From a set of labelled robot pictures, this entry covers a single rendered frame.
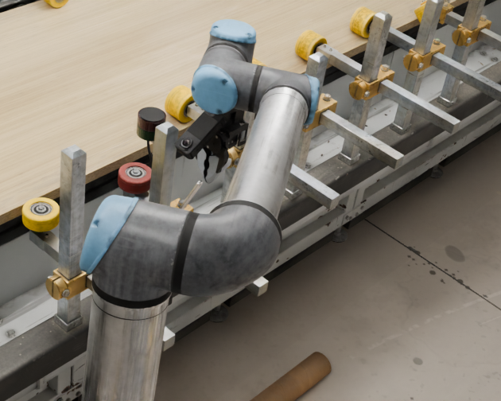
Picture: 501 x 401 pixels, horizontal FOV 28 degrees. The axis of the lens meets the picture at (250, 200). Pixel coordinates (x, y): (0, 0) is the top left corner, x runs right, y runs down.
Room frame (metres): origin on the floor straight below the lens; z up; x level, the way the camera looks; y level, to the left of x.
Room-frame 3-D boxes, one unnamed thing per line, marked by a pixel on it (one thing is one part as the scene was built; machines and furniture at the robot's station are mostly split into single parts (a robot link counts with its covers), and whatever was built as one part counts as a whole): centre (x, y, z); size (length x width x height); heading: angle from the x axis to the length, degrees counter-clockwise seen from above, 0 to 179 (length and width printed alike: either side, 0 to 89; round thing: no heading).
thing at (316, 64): (2.12, -0.10, 0.89); 0.03 x 0.03 x 0.48; 53
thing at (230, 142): (1.74, 0.09, 1.14); 0.09 x 0.08 x 0.12; 143
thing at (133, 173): (1.82, 0.27, 0.85); 0.08 x 0.08 x 0.11
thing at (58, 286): (1.53, 0.33, 0.83); 0.13 x 0.06 x 0.05; 143
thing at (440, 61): (2.54, -0.44, 0.95); 0.50 x 0.04 x 0.04; 53
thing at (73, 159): (1.52, 0.35, 0.93); 0.03 x 0.03 x 0.48; 53
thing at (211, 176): (1.72, 0.08, 1.04); 0.06 x 0.03 x 0.09; 143
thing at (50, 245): (1.52, 0.29, 0.83); 0.43 x 0.03 x 0.04; 53
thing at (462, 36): (2.73, -0.57, 0.95); 0.13 x 0.06 x 0.05; 143
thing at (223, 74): (1.61, 0.09, 1.32); 0.12 x 0.12 x 0.09; 85
